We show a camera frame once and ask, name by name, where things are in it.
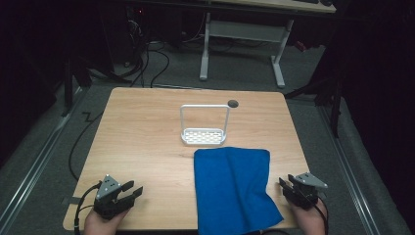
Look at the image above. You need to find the white rack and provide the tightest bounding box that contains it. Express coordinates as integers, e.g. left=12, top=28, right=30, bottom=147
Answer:
left=179, top=104, right=231, bottom=147

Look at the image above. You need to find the black floor cable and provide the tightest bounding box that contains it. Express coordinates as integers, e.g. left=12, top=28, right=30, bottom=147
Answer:
left=68, top=111, right=105, bottom=182

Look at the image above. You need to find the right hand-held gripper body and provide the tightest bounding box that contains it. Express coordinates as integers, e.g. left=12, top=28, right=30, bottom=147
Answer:
left=283, top=171, right=329, bottom=211

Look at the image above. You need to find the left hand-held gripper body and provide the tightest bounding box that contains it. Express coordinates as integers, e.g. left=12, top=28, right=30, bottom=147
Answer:
left=93, top=174, right=135, bottom=220

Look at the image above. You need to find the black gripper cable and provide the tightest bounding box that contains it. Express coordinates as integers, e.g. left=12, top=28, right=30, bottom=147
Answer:
left=73, top=181, right=103, bottom=235
left=312, top=195, right=330, bottom=235

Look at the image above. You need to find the person's right hand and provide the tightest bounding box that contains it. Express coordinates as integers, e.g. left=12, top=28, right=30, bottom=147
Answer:
left=290, top=199, right=328, bottom=235

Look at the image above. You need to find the bundle of black floor cables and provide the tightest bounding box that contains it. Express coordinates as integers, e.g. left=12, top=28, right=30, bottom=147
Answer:
left=112, top=19, right=171, bottom=89

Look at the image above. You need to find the metal floor rail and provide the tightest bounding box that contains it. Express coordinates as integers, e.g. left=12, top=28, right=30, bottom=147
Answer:
left=0, top=87, right=86, bottom=231
left=316, top=103, right=382, bottom=235

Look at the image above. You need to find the black stand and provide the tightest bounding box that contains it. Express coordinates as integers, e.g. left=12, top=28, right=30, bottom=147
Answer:
left=283, top=72, right=346, bottom=139
left=60, top=53, right=94, bottom=118

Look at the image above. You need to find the person's left hand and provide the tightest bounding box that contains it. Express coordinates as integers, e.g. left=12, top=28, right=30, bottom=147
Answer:
left=83, top=209, right=129, bottom=235

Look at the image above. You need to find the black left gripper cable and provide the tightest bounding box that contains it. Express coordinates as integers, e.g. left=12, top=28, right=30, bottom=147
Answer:
left=73, top=181, right=103, bottom=235

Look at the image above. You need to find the white-legged desk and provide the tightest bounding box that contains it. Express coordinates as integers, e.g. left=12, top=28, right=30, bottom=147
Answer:
left=199, top=0, right=338, bottom=89

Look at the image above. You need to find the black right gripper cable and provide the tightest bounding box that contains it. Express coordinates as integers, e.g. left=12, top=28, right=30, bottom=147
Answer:
left=312, top=195, right=330, bottom=235

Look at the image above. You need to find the blue cloth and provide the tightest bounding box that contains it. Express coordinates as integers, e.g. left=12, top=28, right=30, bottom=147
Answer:
left=193, top=146, right=285, bottom=235

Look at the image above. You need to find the dark computer tower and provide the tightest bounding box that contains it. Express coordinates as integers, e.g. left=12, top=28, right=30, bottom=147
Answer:
left=123, top=4, right=150, bottom=68

